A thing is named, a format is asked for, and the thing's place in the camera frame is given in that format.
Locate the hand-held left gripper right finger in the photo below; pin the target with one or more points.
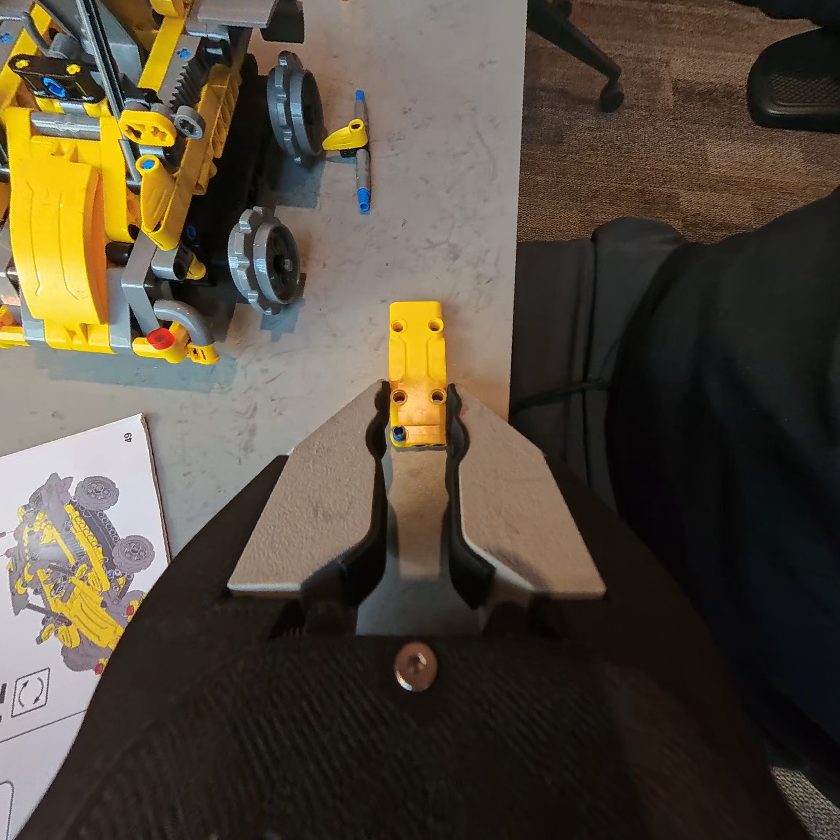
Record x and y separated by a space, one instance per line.
518 518

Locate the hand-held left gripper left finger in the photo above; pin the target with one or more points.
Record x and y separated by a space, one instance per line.
315 518

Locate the short yellow beam with pins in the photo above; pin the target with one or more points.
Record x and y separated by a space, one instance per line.
426 433

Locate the yellow rectangular building panel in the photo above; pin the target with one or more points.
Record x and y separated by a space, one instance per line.
417 354

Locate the instruction booklet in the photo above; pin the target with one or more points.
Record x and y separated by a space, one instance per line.
65 656

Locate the grey shaft with yellow lever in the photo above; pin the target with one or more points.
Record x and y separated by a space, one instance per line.
361 170

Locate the yellow grey toy vehicle model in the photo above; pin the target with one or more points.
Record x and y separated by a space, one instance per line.
59 229

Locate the grey mesh chair seat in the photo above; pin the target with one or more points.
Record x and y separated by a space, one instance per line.
810 804

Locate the black chair caster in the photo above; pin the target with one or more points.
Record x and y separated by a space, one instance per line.
611 98

